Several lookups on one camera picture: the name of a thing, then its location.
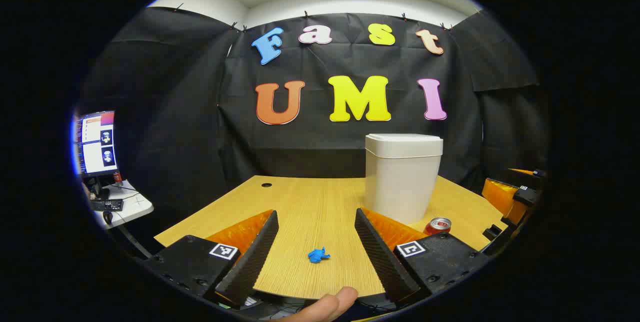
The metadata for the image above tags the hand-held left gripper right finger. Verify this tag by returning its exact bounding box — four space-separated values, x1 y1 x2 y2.
354 207 490 308

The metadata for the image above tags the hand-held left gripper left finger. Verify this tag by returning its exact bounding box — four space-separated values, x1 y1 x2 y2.
142 209 280 309

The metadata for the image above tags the red pop can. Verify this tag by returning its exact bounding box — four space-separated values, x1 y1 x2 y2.
423 217 453 236

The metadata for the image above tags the white desktop garbage bin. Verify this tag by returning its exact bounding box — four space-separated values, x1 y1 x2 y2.
364 133 444 225

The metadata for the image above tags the wooden desktop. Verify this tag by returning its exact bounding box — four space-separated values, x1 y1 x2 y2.
153 175 508 300

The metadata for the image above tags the black backdrop cloth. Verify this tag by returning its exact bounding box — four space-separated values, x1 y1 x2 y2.
75 6 551 223

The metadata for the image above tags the white side table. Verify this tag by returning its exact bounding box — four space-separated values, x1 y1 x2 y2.
92 180 155 230

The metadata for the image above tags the black keyboard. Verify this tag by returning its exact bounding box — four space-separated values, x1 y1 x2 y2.
90 199 124 212

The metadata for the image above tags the computer monitor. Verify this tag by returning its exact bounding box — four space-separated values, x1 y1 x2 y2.
74 110 120 178

